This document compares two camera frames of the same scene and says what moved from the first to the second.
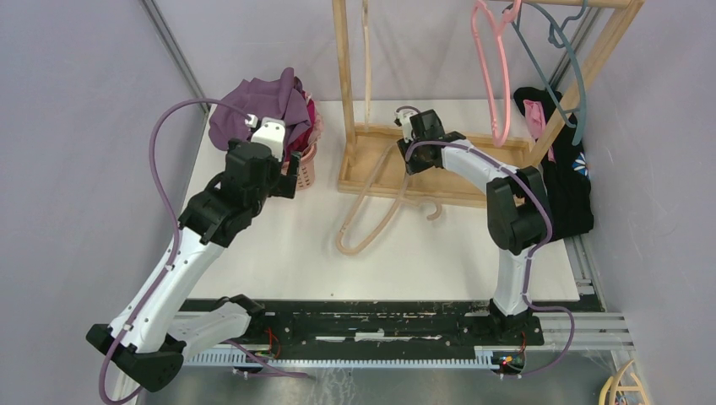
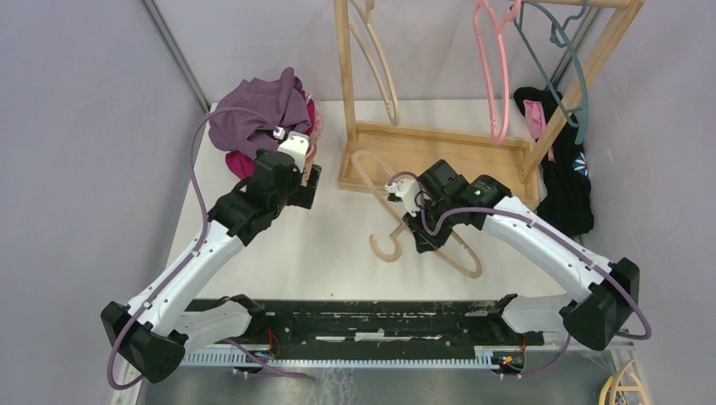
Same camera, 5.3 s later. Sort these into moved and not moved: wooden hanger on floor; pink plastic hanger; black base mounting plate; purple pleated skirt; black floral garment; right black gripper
Moved: right black gripper
Not moved: purple pleated skirt; pink plastic hanger; black base mounting plate; wooden hanger on floor; black floral garment
